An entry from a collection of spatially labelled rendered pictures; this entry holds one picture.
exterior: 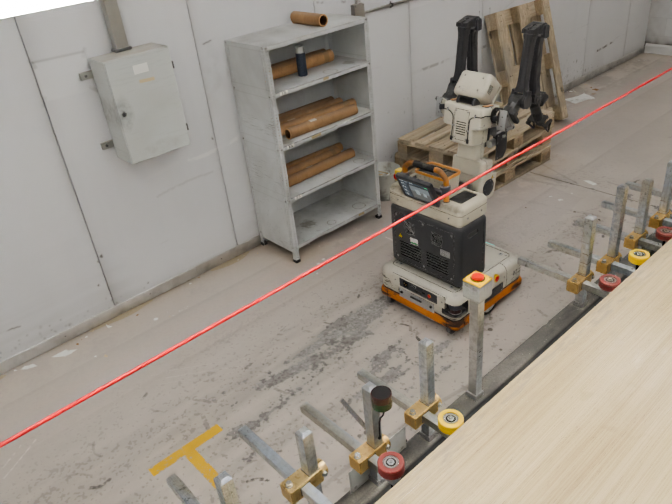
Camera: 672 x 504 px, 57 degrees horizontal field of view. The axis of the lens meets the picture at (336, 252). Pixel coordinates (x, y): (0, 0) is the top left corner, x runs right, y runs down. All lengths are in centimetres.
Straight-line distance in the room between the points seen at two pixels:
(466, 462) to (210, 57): 315
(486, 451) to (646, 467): 43
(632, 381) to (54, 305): 329
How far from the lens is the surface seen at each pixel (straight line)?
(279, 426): 333
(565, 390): 217
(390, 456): 194
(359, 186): 509
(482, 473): 191
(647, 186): 309
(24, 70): 383
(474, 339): 221
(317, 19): 433
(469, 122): 358
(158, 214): 432
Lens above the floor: 238
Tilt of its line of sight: 31 degrees down
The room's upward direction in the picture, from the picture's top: 7 degrees counter-clockwise
